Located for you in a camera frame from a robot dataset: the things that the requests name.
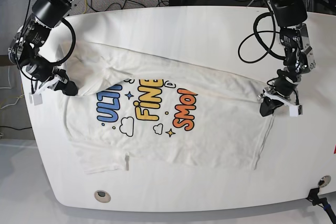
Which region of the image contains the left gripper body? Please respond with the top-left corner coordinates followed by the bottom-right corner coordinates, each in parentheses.
top-left (269, 69), bottom-right (301, 105)

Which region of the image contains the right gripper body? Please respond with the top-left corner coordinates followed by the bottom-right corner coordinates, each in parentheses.
top-left (19, 56), bottom-right (70, 91)

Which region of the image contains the white printed T-shirt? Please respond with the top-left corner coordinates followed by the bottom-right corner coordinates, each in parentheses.
top-left (59, 42), bottom-right (273, 174)

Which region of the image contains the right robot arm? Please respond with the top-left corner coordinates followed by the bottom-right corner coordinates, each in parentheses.
top-left (8, 0), bottom-right (79, 96)

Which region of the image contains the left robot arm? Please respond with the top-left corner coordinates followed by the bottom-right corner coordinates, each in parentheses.
top-left (252, 0), bottom-right (316, 117)

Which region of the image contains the silver table grommet right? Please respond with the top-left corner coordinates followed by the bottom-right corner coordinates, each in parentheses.
top-left (318, 175), bottom-right (331, 188)

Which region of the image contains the silver table grommet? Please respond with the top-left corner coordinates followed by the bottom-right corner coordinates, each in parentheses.
top-left (94, 190), bottom-right (111, 204)
top-left (318, 175), bottom-right (331, 188)

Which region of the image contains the silver table grommet left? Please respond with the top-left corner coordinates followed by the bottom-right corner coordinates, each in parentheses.
top-left (94, 190), bottom-right (111, 204)

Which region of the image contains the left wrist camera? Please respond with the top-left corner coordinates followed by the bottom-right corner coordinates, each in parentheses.
top-left (289, 104), bottom-right (302, 117)

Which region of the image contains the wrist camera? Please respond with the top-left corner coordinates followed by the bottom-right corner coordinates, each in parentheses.
top-left (29, 93), bottom-right (43, 106)
top-left (289, 104), bottom-right (302, 117)

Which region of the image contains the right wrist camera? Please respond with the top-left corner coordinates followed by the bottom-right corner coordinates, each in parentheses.
top-left (29, 93), bottom-right (43, 106)

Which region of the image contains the white cable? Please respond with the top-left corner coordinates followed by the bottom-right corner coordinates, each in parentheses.
top-left (0, 63), bottom-right (24, 109)

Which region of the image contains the black clamp with cable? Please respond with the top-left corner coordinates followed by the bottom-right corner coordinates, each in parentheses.
top-left (306, 188), bottom-right (336, 223)

